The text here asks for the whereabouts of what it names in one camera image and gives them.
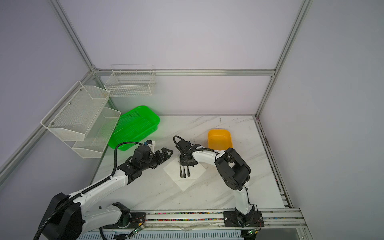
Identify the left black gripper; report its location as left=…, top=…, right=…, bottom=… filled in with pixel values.
left=141, top=147, right=173, bottom=171

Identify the silver fork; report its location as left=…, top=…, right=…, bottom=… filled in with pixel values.
left=177, top=156, right=184, bottom=179

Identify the white paper napkin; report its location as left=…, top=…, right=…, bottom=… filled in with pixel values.
left=164, top=158, right=206, bottom=192

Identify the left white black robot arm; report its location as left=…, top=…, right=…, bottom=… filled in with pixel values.
left=34, top=140, right=174, bottom=240

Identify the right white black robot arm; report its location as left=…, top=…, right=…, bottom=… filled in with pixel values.
left=173, top=136, right=265, bottom=240

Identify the yellow plastic tray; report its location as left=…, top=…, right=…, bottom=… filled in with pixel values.
left=208, top=129, right=233, bottom=151

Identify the green plastic basket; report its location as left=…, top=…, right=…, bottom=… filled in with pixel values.
left=108, top=106, right=160, bottom=149

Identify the lower white mesh shelf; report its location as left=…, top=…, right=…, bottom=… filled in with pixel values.
left=67, top=107, right=121, bottom=159

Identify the white mesh shelf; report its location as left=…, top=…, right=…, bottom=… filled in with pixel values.
left=67, top=107, right=121, bottom=159
left=41, top=81, right=110, bottom=142

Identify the upper white mesh shelf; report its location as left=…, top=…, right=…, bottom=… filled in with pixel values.
left=41, top=81, right=110, bottom=142

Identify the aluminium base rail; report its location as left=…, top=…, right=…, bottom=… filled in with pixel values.
left=77, top=208, right=314, bottom=240

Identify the white wire wall basket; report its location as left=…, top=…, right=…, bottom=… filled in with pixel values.
left=105, top=65, right=156, bottom=97

